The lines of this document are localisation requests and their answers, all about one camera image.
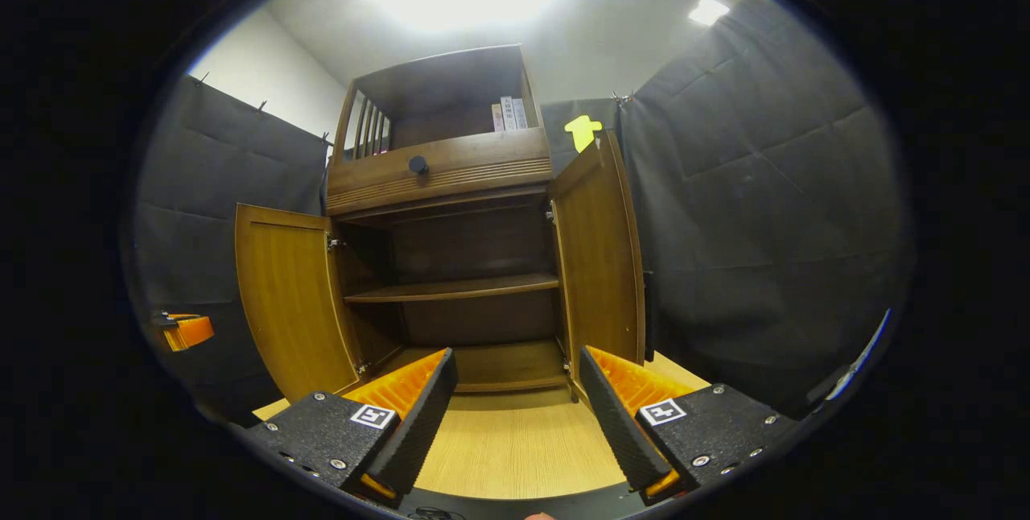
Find small ceiling light panel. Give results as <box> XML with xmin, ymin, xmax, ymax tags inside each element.
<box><xmin>688</xmin><ymin>0</ymin><xmax>731</xmax><ymax>27</ymax></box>

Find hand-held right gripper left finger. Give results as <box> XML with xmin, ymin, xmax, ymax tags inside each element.
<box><xmin>241</xmin><ymin>347</ymin><xmax>459</xmax><ymax>505</ymax></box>

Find wooden cabinet inner shelf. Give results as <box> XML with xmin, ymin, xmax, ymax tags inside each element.
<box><xmin>344</xmin><ymin>273</ymin><xmax>561</xmax><ymax>305</ymax></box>

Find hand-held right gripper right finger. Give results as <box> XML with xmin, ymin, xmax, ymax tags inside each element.
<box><xmin>578</xmin><ymin>345</ymin><xmax>799</xmax><ymax>506</ymax></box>

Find wooden cabinet drawer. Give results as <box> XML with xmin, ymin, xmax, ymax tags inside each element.
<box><xmin>326</xmin><ymin>127</ymin><xmax>554</xmax><ymax>217</ymax></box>

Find wooden double-door shoe cabinet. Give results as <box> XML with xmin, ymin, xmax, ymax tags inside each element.
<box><xmin>233</xmin><ymin>43</ymin><xmax>649</xmax><ymax>404</ymax></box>

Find books on cabinet shelf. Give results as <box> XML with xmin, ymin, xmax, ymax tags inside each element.
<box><xmin>491</xmin><ymin>96</ymin><xmax>529</xmax><ymax>133</ymax></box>

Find wooden shoe cabinet door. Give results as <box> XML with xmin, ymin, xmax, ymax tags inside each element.
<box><xmin>234</xmin><ymin>203</ymin><xmax>363</xmax><ymax>402</ymax></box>
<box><xmin>547</xmin><ymin>130</ymin><xmax>649</xmax><ymax>404</ymax></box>

